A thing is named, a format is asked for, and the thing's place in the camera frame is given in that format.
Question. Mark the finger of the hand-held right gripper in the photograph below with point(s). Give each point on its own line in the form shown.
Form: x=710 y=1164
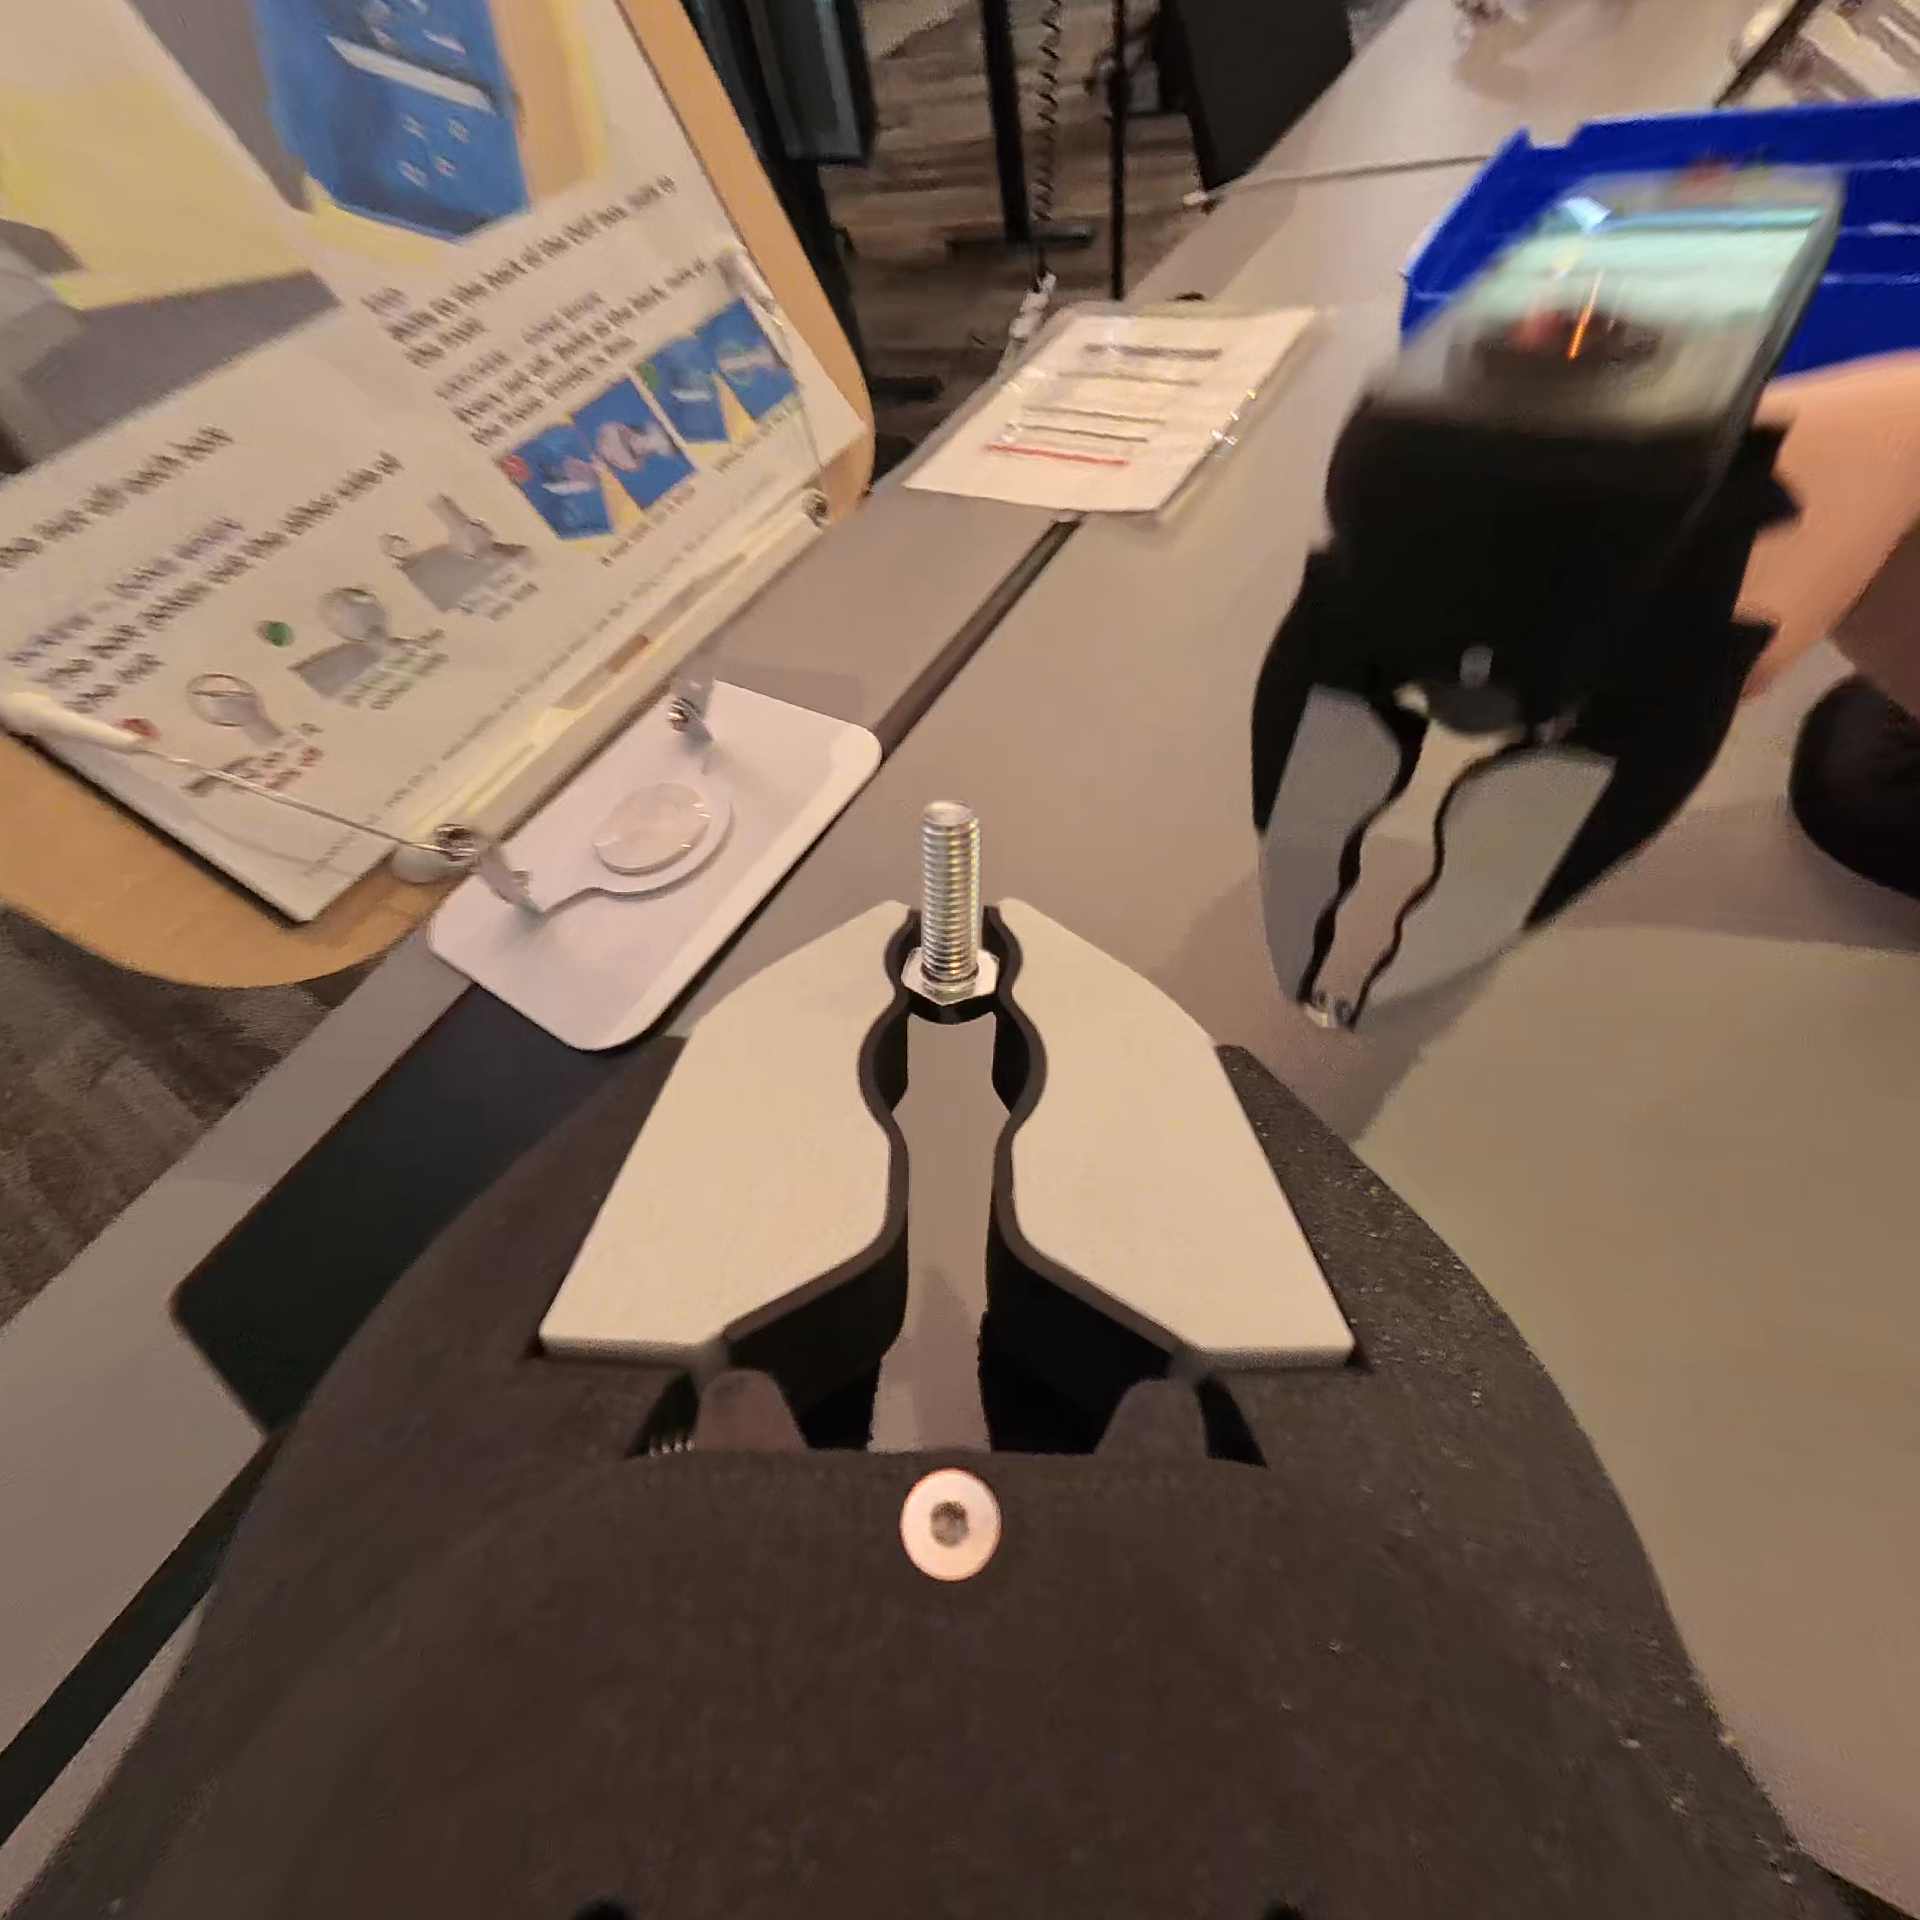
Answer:
x=1321 y=824
x=1505 y=847

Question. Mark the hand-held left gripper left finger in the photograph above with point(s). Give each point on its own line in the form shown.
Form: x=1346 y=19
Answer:
x=736 y=1187

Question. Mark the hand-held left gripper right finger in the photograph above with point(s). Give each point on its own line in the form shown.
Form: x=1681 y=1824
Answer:
x=1171 y=1187

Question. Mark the blue plastic bin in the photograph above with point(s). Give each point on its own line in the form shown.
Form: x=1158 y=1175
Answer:
x=1476 y=227

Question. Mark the silver hex bolt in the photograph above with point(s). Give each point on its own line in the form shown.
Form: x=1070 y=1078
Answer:
x=950 y=885

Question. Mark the black elbow rest pad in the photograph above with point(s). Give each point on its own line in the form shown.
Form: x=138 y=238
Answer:
x=1869 y=794

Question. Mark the person's right hand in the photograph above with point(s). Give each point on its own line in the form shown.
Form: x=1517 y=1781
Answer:
x=1847 y=463

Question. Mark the white paper sheet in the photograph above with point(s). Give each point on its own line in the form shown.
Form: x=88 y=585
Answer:
x=1123 y=405

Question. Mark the wooden standing desk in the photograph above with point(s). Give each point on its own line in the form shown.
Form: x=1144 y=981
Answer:
x=1008 y=135

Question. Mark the wooden document stand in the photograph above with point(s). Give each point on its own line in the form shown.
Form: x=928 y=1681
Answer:
x=781 y=269

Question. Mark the instruction board on stand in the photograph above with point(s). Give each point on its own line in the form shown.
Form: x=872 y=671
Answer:
x=301 y=451

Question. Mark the black metal rolling stand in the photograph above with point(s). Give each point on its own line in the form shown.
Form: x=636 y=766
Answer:
x=795 y=75

